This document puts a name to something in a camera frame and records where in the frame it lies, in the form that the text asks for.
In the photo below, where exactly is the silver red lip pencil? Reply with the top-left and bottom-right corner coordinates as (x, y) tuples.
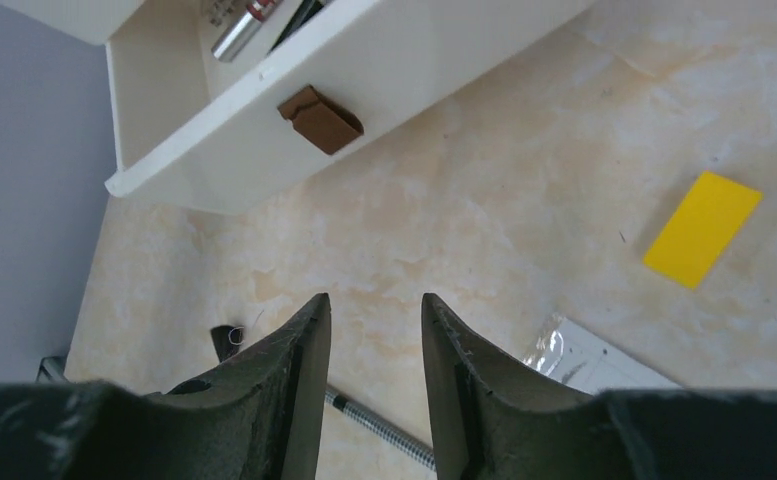
(211, 0), (280, 63)

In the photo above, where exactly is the silver eyeliner pencil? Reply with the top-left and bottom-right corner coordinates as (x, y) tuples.
(325, 386), (436, 472)

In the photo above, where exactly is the white plastic drawer organizer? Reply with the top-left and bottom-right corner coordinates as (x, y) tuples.
(9, 1), (588, 214)

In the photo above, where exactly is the white false eyelash card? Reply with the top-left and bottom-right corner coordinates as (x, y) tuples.
(522, 313), (678, 395)

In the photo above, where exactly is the yellow rectangular toy block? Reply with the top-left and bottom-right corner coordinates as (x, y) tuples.
(643, 171), (763, 290)

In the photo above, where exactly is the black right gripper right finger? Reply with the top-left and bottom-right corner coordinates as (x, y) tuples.
(421, 293), (777, 479)

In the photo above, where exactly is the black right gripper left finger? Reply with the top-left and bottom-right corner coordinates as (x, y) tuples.
(0, 293), (331, 479)

